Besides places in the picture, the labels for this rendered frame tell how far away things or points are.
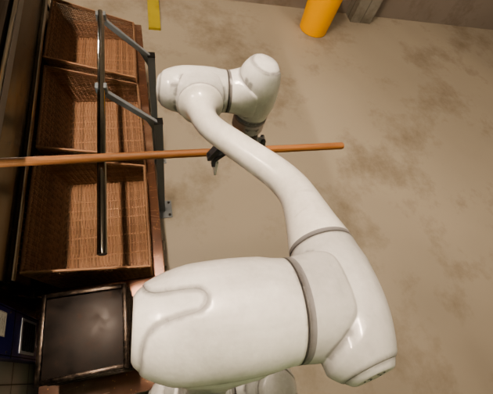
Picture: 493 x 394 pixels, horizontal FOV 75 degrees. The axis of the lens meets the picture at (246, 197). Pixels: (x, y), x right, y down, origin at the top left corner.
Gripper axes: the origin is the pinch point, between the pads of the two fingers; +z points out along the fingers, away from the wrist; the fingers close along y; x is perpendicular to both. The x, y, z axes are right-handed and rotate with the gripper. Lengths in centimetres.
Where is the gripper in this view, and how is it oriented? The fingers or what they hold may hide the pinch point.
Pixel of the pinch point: (234, 169)
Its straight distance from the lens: 107.5
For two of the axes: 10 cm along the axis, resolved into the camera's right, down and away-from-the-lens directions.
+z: -2.0, 5.2, 8.3
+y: 9.6, -0.6, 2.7
